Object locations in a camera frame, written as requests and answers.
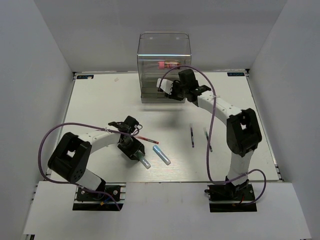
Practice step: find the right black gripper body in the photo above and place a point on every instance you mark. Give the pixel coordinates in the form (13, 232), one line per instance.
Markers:
(179, 91)

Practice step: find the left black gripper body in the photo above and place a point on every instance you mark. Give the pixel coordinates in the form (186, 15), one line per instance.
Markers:
(131, 146)

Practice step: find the green capped highlighter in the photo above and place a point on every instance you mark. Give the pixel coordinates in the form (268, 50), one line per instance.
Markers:
(143, 160)

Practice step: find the pink capped glue tube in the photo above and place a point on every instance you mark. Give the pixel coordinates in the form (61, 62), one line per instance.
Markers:
(168, 65)

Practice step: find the blue capped highlighter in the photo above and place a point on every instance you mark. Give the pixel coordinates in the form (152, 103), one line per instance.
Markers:
(162, 156)

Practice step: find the green pen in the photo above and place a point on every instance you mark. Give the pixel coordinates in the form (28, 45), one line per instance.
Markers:
(207, 138)

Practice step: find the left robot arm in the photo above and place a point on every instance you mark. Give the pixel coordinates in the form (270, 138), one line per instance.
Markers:
(70, 158)

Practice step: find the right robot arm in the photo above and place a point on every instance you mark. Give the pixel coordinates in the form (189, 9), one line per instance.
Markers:
(243, 132)

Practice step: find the red pen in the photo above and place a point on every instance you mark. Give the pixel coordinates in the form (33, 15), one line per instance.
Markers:
(147, 139)

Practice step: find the clear acrylic drawer organizer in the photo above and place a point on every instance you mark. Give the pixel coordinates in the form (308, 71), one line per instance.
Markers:
(157, 53)

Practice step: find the purple pen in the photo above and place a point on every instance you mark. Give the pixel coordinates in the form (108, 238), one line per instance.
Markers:
(192, 135)

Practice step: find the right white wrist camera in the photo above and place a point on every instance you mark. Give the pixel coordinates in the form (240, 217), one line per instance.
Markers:
(164, 85)

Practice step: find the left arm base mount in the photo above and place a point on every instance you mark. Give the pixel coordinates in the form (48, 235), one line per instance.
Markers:
(96, 202)

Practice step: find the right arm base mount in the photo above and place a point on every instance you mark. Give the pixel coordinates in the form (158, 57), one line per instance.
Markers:
(222, 201)

